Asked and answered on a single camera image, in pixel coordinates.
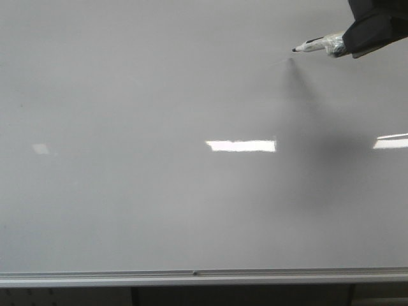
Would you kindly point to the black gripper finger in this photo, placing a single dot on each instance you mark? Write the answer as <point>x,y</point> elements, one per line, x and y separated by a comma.
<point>387,10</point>
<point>373,33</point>

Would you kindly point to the black white dry-erase marker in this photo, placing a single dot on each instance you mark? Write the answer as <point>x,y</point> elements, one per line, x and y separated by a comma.
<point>333,44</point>

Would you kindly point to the white whiteboard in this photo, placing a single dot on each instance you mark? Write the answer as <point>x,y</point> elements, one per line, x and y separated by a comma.
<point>185,135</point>

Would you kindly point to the grey perforated cabinet panel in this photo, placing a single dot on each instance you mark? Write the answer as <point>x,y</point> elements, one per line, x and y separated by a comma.
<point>66,296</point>

